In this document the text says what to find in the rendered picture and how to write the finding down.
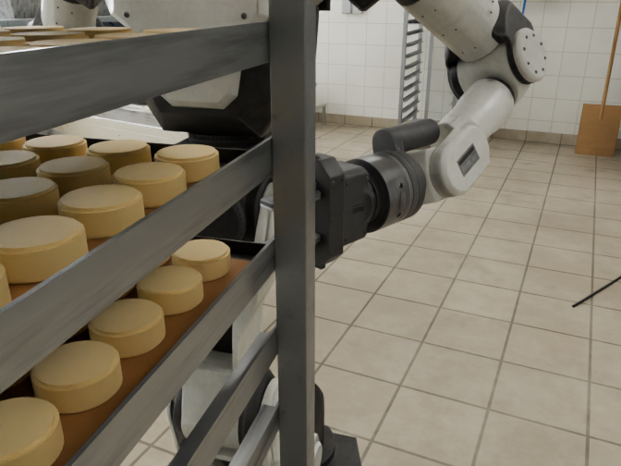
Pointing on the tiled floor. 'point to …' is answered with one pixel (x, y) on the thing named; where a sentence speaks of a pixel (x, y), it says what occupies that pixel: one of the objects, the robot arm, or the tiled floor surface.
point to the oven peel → (600, 118)
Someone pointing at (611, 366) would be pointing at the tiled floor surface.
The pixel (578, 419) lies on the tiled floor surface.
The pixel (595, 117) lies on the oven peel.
